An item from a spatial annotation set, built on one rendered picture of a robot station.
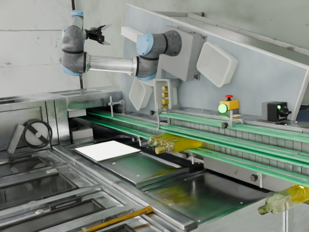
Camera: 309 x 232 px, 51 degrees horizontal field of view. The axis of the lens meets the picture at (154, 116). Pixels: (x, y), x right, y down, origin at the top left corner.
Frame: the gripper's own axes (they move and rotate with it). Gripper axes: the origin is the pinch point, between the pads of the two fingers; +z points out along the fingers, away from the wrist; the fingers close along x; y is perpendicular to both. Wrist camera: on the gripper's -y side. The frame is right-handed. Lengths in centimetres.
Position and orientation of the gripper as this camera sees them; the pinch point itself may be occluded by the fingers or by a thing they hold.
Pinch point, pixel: (111, 34)
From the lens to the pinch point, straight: 243.9
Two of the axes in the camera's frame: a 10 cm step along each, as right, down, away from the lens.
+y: -5.4, -4.4, 7.2
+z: 8.3, -1.5, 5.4
